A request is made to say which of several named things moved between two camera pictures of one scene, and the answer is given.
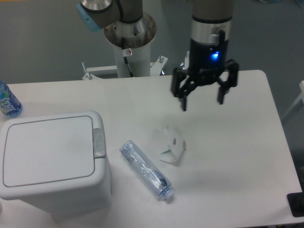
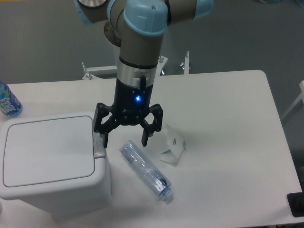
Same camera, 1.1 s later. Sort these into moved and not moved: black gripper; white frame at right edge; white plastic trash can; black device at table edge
Moved: black gripper
Not moved: white frame at right edge; black device at table edge; white plastic trash can
